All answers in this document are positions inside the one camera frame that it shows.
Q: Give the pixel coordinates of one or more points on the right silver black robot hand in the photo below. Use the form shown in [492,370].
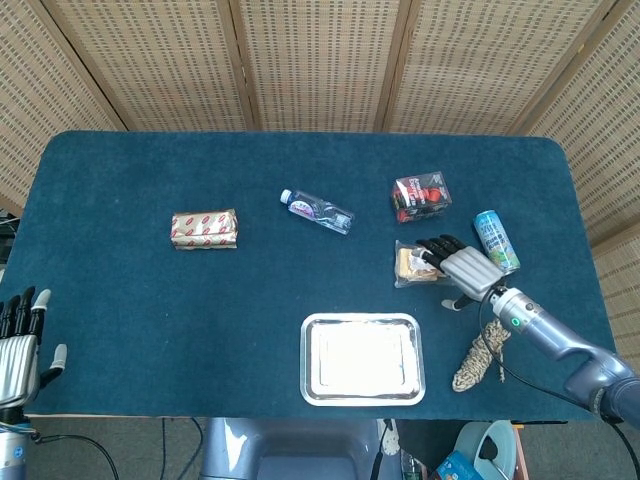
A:
[472,270]

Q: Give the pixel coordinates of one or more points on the blue printed carton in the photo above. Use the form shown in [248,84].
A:
[457,467]

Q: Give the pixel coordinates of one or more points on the blue drink can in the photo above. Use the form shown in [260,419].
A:
[496,242]

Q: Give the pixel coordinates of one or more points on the blue-grey robot torso base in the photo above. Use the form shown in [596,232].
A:
[290,450]

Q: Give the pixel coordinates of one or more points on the sandwich pack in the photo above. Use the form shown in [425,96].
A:
[407,267]

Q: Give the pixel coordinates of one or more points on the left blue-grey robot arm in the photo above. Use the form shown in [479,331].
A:
[11,445]

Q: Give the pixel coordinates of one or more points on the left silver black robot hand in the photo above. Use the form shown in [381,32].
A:
[17,360]

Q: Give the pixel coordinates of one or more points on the clear box of coffee bottles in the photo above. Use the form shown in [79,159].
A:
[421,197]

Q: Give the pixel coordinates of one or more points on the light blue plastic bin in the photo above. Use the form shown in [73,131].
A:
[492,442]

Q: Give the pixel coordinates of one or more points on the gold wrapped package red logos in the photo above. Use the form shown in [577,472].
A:
[204,230]

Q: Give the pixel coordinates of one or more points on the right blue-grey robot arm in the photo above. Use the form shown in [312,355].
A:
[560,340]

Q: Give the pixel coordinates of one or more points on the silver metal tray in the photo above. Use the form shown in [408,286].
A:
[362,360]

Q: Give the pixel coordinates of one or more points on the woven bamboo folding screen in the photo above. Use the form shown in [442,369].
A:
[320,65]

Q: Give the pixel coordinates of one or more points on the clear plastic water bottle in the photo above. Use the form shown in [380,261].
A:
[320,212]

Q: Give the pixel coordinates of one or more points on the teal carpet table cloth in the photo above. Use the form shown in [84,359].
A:
[175,325]

